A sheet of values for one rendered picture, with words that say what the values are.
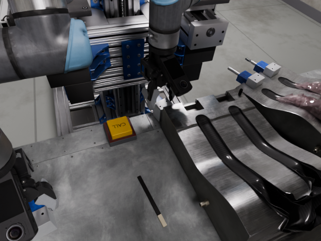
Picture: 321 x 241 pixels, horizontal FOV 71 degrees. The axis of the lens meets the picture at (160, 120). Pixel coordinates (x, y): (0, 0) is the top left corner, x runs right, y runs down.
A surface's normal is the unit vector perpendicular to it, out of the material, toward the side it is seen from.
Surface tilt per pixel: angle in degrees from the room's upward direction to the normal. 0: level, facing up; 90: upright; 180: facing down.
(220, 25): 90
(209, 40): 90
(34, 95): 0
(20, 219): 32
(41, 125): 0
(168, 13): 90
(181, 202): 0
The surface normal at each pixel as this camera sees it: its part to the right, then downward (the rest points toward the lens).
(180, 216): 0.07, -0.66
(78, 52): 0.43, 0.57
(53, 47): 0.36, 0.34
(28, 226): 0.29, -0.19
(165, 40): 0.09, 0.75
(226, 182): -0.12, -0.92
